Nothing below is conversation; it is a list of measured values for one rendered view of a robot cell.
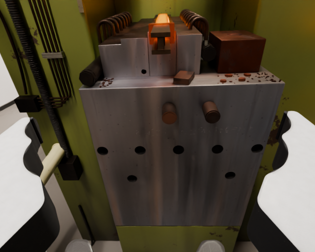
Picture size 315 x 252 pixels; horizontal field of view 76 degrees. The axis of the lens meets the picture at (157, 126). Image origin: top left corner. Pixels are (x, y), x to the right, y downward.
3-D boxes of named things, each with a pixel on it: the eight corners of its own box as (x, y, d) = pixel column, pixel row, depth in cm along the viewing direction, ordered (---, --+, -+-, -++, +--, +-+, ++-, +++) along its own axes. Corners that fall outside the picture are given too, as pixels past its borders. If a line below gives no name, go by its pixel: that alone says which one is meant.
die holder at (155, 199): (241, 226, 60) (286, 82, 36) (114, 226, 62) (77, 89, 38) (207, 125, 107) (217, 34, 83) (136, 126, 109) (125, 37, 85)
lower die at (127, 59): (199, 74, 42) (202, 29, 37) (104, 77, 43) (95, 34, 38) (183, 39, 77) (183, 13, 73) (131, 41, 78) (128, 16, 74)
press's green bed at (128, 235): (221, 290, 85) (241, 226, 60) (131, 289, 87) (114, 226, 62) (201, 185, 132) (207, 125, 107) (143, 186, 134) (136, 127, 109)
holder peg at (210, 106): (219, 123, 36) (221, 110, 35) (204, 124, 37) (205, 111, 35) (215, 113, 40) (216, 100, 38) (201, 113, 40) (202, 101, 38)
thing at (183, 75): (180, 76, 42) (180, 70, 41) (194, 77, 41) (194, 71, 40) (173, 83, 38) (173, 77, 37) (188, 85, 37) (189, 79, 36)
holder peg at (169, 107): (176, 124, 37) (177, 111, 35) (162, 125, 37) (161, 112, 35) (175, 114, 40) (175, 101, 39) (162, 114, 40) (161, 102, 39)
